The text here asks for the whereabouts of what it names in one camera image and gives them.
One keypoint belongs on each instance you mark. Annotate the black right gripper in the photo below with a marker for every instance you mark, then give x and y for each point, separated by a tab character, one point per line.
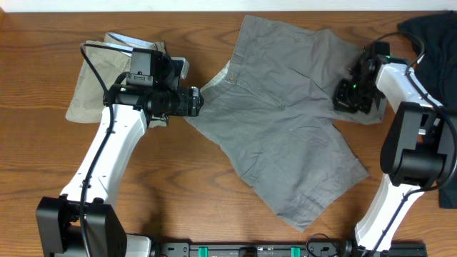
340	100

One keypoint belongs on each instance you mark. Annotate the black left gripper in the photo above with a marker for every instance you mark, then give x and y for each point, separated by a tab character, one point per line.
188	101

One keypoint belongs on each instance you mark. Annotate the grey shorts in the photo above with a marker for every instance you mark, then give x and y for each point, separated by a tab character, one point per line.
271	112

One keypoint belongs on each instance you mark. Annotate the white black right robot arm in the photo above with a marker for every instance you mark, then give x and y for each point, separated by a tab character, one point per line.
418	154

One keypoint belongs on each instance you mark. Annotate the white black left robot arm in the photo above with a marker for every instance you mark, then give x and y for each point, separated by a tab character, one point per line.
82	220

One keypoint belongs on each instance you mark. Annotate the black garment pile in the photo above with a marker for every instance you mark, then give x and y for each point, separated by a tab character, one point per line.
437	69

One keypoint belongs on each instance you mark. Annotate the folded khaki shorts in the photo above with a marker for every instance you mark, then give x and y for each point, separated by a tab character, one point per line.
87	103

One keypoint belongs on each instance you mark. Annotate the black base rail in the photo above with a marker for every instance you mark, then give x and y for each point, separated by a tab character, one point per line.
314	248

